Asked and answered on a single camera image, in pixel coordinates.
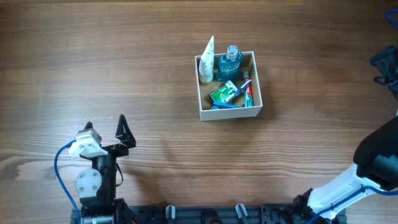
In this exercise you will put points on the green soap packet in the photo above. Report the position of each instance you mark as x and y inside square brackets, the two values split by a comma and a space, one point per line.
[226, 94]

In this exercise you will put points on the green white toothpaste tube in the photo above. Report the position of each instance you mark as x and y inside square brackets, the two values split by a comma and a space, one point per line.
[248, 99]

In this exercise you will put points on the white leaf-print tube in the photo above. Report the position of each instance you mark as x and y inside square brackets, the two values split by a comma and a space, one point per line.
[206, 66]

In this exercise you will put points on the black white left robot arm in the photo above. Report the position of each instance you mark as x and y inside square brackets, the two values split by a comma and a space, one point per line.
[97, 185]

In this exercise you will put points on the white cardboard box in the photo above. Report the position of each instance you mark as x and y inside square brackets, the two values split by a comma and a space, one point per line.
[204, 91]

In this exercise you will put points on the blue mouthwash bottle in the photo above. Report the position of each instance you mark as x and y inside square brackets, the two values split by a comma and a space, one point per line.
[229, 64]

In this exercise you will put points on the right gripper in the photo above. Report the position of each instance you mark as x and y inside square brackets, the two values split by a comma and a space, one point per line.
[380, 61]

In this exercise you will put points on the blue disposable razor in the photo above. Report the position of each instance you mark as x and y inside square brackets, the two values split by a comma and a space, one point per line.
[225, 105]

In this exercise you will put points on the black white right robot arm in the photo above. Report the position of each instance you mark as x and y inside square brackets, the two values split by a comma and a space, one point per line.
[373, 171]

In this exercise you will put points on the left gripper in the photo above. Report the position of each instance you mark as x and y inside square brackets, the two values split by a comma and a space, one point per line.
[124, 134]

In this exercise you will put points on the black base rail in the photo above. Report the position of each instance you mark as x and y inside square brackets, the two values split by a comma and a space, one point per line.
[238, 214]

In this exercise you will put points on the blue white toothbrush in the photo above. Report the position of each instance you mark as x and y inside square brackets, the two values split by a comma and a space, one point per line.
[224, 96]

